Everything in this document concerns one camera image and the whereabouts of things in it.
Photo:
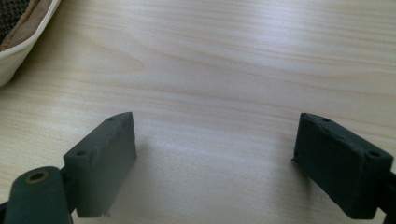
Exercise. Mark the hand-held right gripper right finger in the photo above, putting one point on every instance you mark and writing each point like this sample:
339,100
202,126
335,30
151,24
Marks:
339,168

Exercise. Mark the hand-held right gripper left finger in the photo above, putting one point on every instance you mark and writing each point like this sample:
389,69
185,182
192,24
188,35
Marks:
99,161

